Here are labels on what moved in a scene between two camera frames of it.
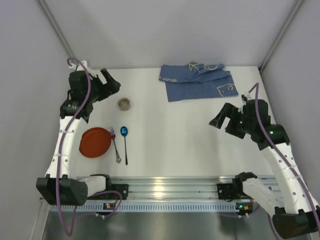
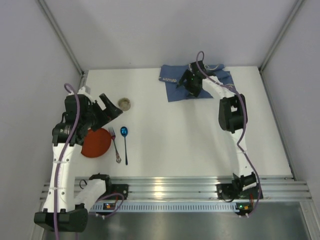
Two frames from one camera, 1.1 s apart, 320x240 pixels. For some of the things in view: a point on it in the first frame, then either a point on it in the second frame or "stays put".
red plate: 95,142 stays put
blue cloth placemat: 196,81 stays put
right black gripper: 231,123 → 188,81
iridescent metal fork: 113,135 stays put
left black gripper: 102,87 → 100,113
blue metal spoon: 124,132 stays put
